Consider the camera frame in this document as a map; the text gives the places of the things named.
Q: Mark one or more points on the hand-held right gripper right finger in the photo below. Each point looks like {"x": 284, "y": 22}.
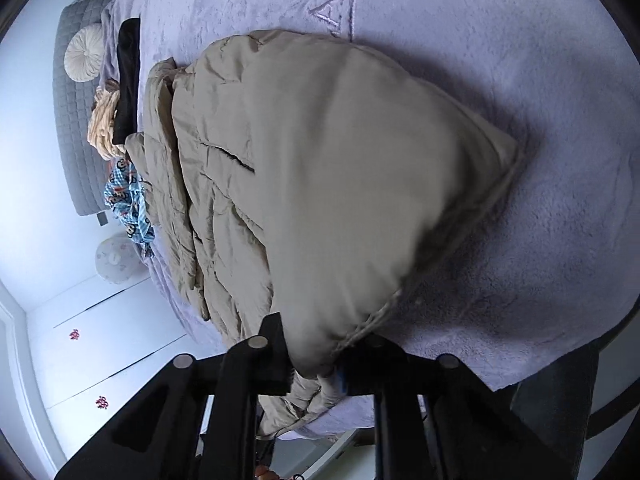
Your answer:
{"x": 365, "y": 360}

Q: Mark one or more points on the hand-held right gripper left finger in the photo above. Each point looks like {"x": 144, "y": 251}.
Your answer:
{"x": 270, "y": 350}

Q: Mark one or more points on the beige puffer jacket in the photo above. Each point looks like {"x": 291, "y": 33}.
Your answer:
{"x": 325, "y": 160}

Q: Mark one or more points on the white wardrobe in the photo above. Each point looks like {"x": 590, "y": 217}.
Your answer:
{"x": 100, "y": 350}

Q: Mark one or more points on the white covered fan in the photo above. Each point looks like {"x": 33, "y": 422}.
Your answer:
{"x": 117, "y": 260}

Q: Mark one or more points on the blue cartoon printed cloth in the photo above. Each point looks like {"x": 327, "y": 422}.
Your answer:
{"x": 125, "y": 195}

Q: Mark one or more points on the beige striped garment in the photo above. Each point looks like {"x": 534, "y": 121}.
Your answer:
{"x": 102, "y": 125}

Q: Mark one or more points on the grey quilted headboard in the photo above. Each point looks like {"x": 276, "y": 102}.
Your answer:
{"x": 75, "y": 135}

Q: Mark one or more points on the black folded garment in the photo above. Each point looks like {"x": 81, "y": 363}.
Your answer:
{"x": 127, "y": 75}

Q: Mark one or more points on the purple plush blanket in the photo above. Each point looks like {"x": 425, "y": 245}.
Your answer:
{"x": 500, "y": 60}

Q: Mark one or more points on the round cream cushion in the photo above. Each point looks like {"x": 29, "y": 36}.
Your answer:
{"x": 84, "y": 52}

